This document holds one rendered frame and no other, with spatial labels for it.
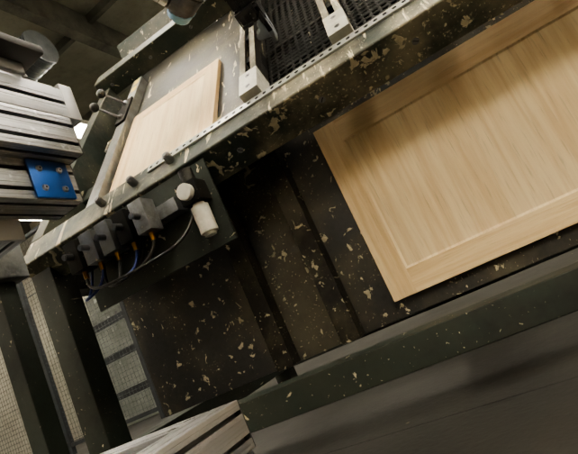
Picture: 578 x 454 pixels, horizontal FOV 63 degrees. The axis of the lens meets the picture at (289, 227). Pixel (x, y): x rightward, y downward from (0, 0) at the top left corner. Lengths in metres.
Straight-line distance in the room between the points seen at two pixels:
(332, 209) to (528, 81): 0.61
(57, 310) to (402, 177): 1.13
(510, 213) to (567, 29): 0.48
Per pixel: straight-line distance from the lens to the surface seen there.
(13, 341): 1.52
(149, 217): 1.26
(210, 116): 1.52
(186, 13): 1.57
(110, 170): 1.77
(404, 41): 1.21
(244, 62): 1.52
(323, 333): 1.44
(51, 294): 1.68
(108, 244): 1.33
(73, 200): 1.07
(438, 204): 1.34
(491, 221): 1.33
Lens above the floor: 0.31
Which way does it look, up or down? 11 degrees up
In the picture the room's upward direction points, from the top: 24 degrees counter-clockwise
